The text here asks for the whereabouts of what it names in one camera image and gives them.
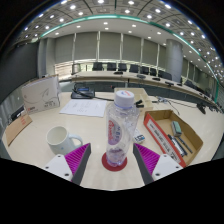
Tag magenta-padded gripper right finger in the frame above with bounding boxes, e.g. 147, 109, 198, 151
132, 143, 184, 186

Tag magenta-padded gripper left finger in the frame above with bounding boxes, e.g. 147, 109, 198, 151
41, 143, 92, 186

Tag clear plastic water bottle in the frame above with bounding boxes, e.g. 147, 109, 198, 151
105, 89, 141, 168

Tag white remote control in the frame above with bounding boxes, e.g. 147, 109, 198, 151
132, 128, 146, 144

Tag white ceramic mug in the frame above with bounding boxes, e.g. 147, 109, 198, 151
45, 125, 84, 156

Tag open brown red-sided cardboard box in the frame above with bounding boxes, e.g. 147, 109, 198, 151
143, 109, 204, 168

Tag flat round red coaster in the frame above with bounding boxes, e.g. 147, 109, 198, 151
101, 152, 129, 172

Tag silver and black marker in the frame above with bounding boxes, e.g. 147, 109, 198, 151
167, 133, 188, 158

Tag black marker pen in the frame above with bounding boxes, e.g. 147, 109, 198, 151
178, 135, 194, 155

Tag grey-green whiteboard eraser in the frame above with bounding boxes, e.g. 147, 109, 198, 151
170, 120, 183, 138

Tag white printed paper sheet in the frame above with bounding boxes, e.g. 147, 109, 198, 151
59, 98, 108, 118

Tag black clip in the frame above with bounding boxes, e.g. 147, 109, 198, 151
134, 98, 145, 109

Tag small open beige box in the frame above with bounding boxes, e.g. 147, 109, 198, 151
114, 87, 155, 113

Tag black desk telephone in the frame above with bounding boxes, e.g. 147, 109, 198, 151
70, 84, 96, 100

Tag flat brown cardboard sheet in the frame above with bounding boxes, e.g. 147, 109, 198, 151
4, 113, 34, 147

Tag large white cardboard box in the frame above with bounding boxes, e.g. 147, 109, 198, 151
21, 74, 62, 115

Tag black desk microphone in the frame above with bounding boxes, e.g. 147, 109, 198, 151
196, 102, 207, 115

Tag black flat electronic device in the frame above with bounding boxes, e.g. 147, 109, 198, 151
9, 105, 26, 122

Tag long curved conference table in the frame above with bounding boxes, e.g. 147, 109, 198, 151
68, 70, 224, 108

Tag row of black office chairs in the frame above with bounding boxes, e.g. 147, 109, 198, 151
71, 61, 214, 98

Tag round ceiling lights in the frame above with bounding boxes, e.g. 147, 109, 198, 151
21, 0, 223, 76

